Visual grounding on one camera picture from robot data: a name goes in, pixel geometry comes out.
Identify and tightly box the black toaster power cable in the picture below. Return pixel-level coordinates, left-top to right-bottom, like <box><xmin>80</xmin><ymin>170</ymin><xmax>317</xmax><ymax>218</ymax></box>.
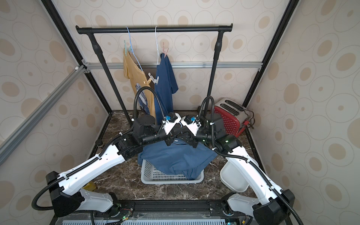
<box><xmin>237</xmin><ymin>108</ymin><xmax>256</xmax><ymax>133</ymax></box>

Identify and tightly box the mustard yellow t-shirt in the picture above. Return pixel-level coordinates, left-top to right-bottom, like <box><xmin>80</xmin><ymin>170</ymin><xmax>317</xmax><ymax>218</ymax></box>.
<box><xmin>123</xmin><ymin>50</ymin><xmax>156</xmax><ymax>117</ymax></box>

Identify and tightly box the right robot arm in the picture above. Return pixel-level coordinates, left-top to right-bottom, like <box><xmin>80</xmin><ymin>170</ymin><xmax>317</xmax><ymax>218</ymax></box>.
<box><xmin>174</xmin><ymin>116</ymin><xmax>303</xmax><ymax>225</ymax></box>

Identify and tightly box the grey plastic clothespin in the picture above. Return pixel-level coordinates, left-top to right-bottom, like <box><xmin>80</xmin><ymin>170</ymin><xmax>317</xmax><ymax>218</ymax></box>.
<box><xmin>147</xmin><ymin>73</ymin><xmax>159</xmax><ymax>84</ymax></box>

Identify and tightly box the yellow object on table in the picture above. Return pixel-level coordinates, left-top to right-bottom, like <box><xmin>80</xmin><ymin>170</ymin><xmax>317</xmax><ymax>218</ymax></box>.
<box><xmin>83</xmin><ymin>181</ymin><xmax>97</xmax><ymax>192</ymax></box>

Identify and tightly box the white plastic basket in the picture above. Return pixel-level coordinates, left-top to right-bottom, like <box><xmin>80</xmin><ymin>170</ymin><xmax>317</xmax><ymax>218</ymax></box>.
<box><xmin>141</xmin><ymin>160</ymin><xmax>204</xmax><ymax>185</ymax></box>

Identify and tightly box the pale blue wire hanger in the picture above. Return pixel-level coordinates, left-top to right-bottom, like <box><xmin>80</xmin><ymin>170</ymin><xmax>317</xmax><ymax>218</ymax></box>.
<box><xmin>126</xmin><ymin>27</ymin><xmax>143</xmax><ymax>71</ymax></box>

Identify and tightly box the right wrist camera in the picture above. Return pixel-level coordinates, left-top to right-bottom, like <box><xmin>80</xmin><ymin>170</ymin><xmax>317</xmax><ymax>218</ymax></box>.
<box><xmin>180</xmin><ymin>115</ymin><xmax>201</xmax><ymax>136</ymax></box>

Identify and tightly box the black clothes rack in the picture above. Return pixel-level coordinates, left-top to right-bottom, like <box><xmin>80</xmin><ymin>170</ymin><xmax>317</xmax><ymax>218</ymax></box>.
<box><xmin>75</xmin><ymin>23</ymin><xmax>233</xmax><ymax>127</ymax></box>

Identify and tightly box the white plastic bin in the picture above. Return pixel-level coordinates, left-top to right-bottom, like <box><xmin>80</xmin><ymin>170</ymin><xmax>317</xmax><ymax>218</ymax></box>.
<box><xmin>220</xmin><ymin>161</ymin><xmax>249</xmax><ymax>193</ymax></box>

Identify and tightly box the pink plastic clothespin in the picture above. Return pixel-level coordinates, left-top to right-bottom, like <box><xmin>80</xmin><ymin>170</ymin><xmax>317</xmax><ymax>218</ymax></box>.
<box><xmin>162</xmin><ymin>42</ymin><xmax>169</xmax><ymax>58</ymax></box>

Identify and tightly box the light blue t-shirt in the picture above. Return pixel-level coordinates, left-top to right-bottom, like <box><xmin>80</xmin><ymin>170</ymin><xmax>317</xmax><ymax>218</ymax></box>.
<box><xmin>137</xmin><ymin>139</ymin><xmax>217</xmax><ymax>180</ymax></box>

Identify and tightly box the red polka dot toaster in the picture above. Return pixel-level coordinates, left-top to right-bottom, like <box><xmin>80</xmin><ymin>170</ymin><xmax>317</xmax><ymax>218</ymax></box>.
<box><xmin>215</xmin><ymin>98</ymin><xmax>254</xmax><ymax>137</ymax></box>

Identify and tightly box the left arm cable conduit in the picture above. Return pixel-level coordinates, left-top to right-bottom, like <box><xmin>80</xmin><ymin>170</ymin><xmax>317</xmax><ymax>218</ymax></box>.
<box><xmin>31</xmin><ymin>86</ymin><xmax>167</xmax><ymax>212</ymax></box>

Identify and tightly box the white wire hanger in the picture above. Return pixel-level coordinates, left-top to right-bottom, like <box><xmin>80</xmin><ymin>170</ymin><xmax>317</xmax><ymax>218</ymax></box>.
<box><xmin>154</xmin><ymin>26</ymin><xmax>159</xmax><ymax>65</ymax></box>

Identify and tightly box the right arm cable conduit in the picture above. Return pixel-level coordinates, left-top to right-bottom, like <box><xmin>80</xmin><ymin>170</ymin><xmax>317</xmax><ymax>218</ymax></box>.
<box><xmin>198</xmin><ymin>96</ymin><xmax>304</xmax><ymax>225</ymax></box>

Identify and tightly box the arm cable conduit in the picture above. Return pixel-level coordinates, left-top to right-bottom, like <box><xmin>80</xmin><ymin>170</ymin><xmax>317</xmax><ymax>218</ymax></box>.
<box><xmin>198</xmin><ymin>96</ymin><xmax>304</xmax><ymax>225</ymax></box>
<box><xmin>31</xmin><ymin>86</ymin><xmax>167</xmax><ymax>212</ymax></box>

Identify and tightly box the navy blue t-shirt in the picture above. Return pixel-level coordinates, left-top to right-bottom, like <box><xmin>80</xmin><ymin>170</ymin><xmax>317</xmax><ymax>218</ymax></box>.
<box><xmin>154</xmin><ymin>53</ymin><xmax>178</xmax><ymax>116</ymax></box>

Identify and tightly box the teal plastic clothespin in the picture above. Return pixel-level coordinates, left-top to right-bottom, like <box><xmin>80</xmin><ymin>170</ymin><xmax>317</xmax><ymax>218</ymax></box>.
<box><xmin>124</xmin><ymin>40</ymin><xmax>128</xmax><ymax>56</ymax></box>

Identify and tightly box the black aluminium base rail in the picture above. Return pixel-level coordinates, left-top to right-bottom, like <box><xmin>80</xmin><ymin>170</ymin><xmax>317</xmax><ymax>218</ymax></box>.
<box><xmin>49</xmin><ymin>193</ymin><xmax>282</xmax><ymax>225</ymax></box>

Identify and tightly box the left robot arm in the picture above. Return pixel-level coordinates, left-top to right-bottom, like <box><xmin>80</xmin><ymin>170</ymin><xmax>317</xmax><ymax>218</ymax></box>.
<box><xmin>50</xmin><ymin>112</ymin><xmax>182</xmax><ymax>217</ymax></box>

